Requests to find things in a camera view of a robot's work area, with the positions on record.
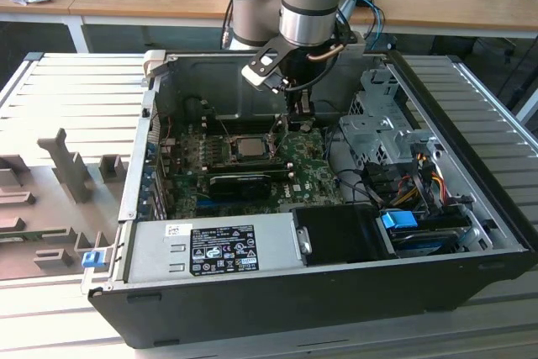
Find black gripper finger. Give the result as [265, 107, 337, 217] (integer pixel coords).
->
[287, 89, 316, 132]

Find metal socket cover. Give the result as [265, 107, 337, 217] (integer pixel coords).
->
[266, 121, 295, 155]

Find silver CPU plate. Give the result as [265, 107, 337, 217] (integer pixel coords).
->
[235, 138, 264, 159]

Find CPU socket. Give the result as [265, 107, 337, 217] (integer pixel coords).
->
[226, 134, 274, 162]

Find green motherboard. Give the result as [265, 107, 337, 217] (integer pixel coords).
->
[161, 117, 344, 219]

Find black RAM slots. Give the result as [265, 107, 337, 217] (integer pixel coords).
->
[203, 114, 282, 135]
[201, 157, 294, 178]

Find metal drive cage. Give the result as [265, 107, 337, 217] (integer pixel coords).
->
[338, 66, 442, 166]

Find pale blue teach pendant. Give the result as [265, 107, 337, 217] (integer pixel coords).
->
[335, 0, 361, 32]

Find black graphics card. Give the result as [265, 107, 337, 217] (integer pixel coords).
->
[208, 172, 274, 201]

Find beige plastic case latch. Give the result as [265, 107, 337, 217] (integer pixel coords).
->
[142, 50, 169, 82]

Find blue disk carrier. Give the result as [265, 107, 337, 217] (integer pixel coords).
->
[380, 211, 419, 234]

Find black disk drive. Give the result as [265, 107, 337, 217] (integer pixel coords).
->
[388, 214, 472, 257]

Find black PC case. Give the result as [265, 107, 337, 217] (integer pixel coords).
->
[86, 50, 538, 350]

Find grey power supply unit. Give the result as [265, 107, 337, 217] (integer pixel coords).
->
[124, 212, 303, 285]

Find blue case latch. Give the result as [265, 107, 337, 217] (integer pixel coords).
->
[82, 251, 106, 270]

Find grey parts rack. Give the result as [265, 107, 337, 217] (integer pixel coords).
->
[0, 127, 131, 282]

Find green RAM stick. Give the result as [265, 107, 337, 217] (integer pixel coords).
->
[0, 229, 69, 243]

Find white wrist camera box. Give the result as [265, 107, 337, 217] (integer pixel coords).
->
[241, 45, 289, 93]

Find blue cable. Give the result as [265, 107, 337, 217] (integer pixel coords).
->
[356, 0, 386, 51]

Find yellow red wire bundle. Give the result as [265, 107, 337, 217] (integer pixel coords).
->
[390, 152, 447, 209]

